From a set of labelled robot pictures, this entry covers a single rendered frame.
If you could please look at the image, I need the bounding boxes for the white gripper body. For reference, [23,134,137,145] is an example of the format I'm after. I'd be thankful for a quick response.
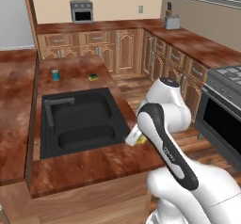
[124,125,144,147]

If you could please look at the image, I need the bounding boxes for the black double sink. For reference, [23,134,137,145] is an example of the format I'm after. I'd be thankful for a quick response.
[40,87,132,160]

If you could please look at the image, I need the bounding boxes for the yellow green sponge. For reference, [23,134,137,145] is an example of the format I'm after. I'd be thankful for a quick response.
[87,72,100,82]

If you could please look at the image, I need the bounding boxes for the small yellow object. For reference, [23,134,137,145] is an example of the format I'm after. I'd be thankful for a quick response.
[136,135,148,146]

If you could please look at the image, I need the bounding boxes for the wooden base cupboards with drawers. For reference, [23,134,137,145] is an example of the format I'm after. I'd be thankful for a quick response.
[141,29,209,122]

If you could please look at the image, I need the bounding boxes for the grey stove with oven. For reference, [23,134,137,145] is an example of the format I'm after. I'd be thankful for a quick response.
[194,65,241,172]

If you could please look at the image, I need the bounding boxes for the dark grey tap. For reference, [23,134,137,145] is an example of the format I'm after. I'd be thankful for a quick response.
[43,96,76,128]

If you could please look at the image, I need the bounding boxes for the wooden base cupboards run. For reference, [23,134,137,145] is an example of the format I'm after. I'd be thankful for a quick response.
[37,28,144,75]

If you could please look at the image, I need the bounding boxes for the silver toaster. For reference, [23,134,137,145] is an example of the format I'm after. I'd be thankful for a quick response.
[164,14,181,30]

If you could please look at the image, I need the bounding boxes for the dark knife block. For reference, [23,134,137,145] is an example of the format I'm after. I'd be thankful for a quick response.
[166,1,173,18]

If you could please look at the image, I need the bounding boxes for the grey toaster oven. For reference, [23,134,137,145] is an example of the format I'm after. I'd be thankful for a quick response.
[69,0,94,24]

